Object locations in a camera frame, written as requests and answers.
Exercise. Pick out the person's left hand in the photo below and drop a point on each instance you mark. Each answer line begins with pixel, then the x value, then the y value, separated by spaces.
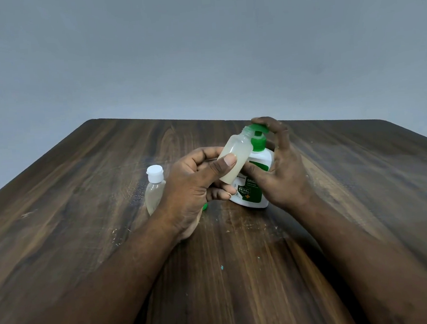
pixel 183 199

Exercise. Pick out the small clear bottle green-capped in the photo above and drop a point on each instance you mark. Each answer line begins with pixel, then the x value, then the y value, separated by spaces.
pixel 238 147

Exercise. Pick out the white hand sanitizer pump bottle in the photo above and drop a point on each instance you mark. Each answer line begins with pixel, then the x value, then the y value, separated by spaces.
pixel 253 197

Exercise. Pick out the small clear bottle white cap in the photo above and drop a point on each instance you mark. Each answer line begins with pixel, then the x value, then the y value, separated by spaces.
pixel 155 194

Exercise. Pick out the person's left forearm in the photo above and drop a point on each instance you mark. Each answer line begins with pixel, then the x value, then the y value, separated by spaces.
pixel 98 291

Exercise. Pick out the person's right forearm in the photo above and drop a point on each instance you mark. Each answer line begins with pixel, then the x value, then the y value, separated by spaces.
pixel 376 265

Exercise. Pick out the person's right hand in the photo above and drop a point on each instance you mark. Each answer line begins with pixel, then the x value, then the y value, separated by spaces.
pixel 285 180

